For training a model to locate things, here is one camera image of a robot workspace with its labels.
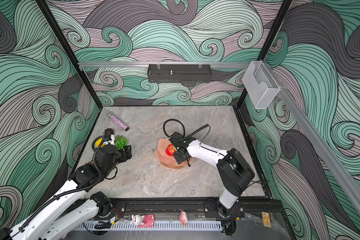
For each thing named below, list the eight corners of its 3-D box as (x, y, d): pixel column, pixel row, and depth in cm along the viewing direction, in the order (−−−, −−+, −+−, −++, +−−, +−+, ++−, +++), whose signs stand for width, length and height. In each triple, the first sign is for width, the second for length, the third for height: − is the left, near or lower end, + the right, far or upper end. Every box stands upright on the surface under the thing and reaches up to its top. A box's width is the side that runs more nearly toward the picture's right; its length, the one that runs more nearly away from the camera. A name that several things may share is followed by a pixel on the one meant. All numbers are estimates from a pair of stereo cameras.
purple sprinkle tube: (107, 116, 116) (105, 113, 113) (111, 114, 118) (109, 110, 115) (126, 132, 107) (124, 128, 103) (130, 129, 109) (128, 125, 105)
